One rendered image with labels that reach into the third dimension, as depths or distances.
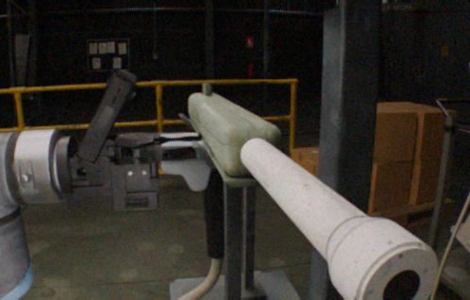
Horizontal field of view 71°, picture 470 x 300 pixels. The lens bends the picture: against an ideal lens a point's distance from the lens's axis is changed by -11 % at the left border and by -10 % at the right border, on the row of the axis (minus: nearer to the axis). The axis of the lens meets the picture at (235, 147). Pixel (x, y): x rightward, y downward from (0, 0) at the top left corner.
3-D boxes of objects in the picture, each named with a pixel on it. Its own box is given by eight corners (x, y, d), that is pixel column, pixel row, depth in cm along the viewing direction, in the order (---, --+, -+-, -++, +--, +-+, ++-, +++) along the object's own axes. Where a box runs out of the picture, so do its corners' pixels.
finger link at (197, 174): (236, 185, 46) (163, 186, 45) (236, 139, 44) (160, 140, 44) (238, 194, 43) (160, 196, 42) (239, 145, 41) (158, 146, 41)
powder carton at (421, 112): (426, 148, 291) (430, 106, 282) (452, 157, 264) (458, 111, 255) (393, 152, 279) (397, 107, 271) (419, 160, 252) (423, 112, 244)
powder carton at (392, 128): (388, 151, 282) (392, 106, 274) (412, 159, 255) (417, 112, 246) (348, 154, 273) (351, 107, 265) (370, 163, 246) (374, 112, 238)
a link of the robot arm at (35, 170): (34, 124, 44) (8, 140, 35) (70, 122, 45) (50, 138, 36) (43, 189, 46) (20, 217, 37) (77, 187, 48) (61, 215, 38)
